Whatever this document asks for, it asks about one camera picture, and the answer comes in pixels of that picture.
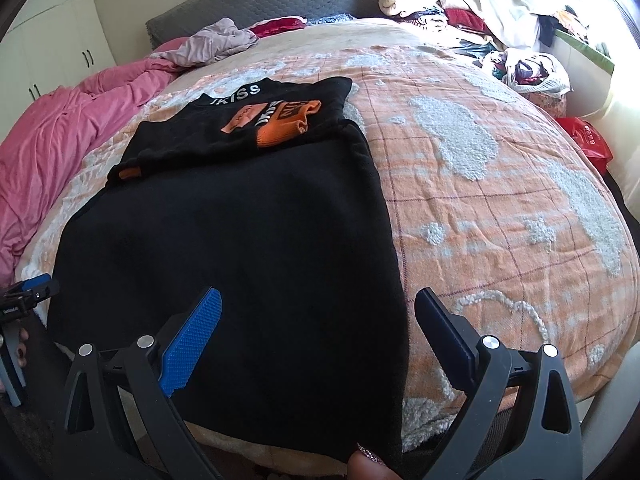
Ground white curtain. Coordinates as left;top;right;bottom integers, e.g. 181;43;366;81
440;0;640;196

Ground orange checked fleece blanket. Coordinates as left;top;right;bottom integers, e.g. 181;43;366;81
12;17;633;466

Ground blue patterned cloth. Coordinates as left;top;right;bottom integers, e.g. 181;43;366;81
306;12;353;26

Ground white wardrobe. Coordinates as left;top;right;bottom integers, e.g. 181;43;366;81
0;0;118;133

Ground black sweater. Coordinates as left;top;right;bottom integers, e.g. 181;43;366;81
47;76;413;463

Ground colourful crumpled clothes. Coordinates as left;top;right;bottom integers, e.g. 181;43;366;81
557;6;603;41

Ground red garment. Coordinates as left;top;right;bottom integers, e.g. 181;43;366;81
252;16;308;38

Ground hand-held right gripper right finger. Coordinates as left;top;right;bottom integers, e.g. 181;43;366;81
414;287;586;480

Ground person's right hand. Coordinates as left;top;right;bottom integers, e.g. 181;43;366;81
345;442;401;480

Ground dark hanging garment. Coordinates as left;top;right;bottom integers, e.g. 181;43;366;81
537;12;566;48

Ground green-edged ledge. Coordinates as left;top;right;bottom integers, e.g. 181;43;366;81
552;27;616;76

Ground red plastic bag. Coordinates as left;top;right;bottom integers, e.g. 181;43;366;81
554;116;612;173

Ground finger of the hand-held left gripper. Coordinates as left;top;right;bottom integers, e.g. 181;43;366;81
20;280;61;313
7;274;52;295

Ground person's left hand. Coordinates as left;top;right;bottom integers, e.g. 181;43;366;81
14;327;31;368

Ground white bag of clothes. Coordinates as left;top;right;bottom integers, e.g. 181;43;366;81
482;49;572;96

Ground lilac crumpled garment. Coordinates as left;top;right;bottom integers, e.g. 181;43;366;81
170;17;258;68

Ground pink duvet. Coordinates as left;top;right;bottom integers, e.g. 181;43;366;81
0;37;186;286

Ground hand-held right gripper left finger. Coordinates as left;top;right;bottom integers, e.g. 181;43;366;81
65;287;223;480

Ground pile of folded clothes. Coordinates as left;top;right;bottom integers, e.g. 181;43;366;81
376;0;501;48

